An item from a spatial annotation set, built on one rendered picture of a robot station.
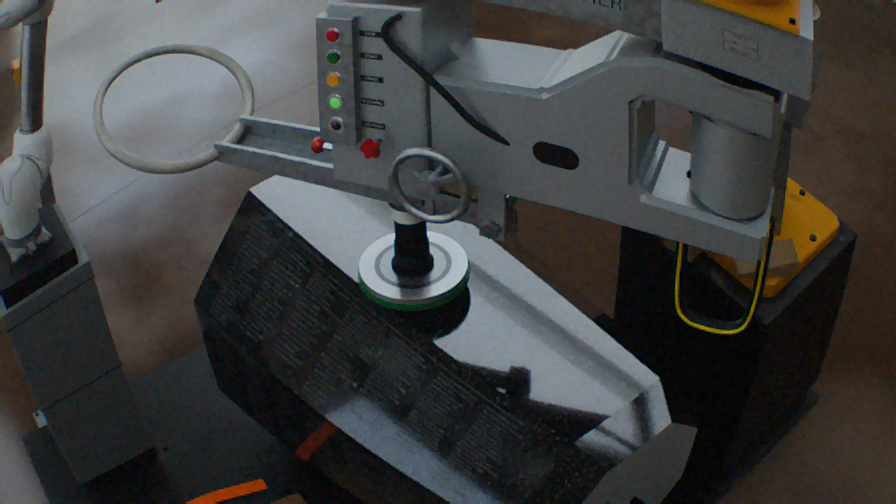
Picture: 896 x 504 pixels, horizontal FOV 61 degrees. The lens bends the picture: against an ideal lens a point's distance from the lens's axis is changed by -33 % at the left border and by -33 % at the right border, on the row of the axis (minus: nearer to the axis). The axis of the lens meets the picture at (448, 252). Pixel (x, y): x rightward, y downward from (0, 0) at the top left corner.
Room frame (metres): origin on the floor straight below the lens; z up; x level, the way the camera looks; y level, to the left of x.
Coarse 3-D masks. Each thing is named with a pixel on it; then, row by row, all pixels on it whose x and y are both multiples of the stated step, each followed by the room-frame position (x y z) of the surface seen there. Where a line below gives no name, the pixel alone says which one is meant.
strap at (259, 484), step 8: (256, 480) 1.78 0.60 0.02; (224, 488) 1.73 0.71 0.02; (232, 488) 1.73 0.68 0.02; (240, 488) 1.74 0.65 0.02; (248, 488) 1.74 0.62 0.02; (256, 488) 1.74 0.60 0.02; (264, 488) 1.75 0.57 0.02; (200, 496) 1.67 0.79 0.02; (208, 496) 1.68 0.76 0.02; (216, 496) 1.69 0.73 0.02; (224, 496) 1.69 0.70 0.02; (232, 496) 1.69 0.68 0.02
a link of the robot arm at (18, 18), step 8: (8, 0) 1.96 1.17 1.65; (16, 0) 1.95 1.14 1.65; (24, 0) 1.94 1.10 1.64; (32, 0) 1.95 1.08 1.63; (0, 8) 1.96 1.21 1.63; (8, 8) 1.94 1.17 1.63; (16, 8) 1.94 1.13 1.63; (24, 8) 1.94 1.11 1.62; (32, 8) 1.96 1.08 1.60; (0, 16) 1.95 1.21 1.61; (8, 16) 1.94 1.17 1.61; (16, 16) 1.94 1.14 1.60; (24, 16) 1.96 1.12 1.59; (0, 24) 1.95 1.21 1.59; (8, 24) 1.95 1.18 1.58; (16, 24) 1.97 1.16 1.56
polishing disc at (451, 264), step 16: (384, 240) 1.79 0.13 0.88; (432, 240) 1.78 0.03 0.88; (448, 240) 1.78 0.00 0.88; (368, 256) 1.74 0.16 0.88; (384, 256) 1.74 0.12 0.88; (448, 256) 1.73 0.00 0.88; (464, 256) 1.73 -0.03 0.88; (368, 272) 1.69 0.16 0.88; (384, 272) 1.69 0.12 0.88; (432, 272) 1.69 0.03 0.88; (448, 272) 1.68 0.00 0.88; (464, 272) 1.68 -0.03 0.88; (368, 288) 1.65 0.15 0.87; (384, 288) 1.64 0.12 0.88; (400, 288) 1.64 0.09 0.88; (416, 288) 1.64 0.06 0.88; (432, 288) 1.64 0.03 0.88; (448, 288) 1.64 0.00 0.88
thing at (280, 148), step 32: (256, 128) 1.93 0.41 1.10; (288, 128) 1.89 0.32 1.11; (224, 160) 1.84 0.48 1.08; (256, 160) 1.80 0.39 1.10; (288, 160) 1.76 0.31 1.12; (320, 160) 1.81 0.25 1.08; (352, 192) 1.70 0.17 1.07; (384, 192) 1.67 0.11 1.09; (448, 192) 1.62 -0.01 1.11; (512, 224) 1.56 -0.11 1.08
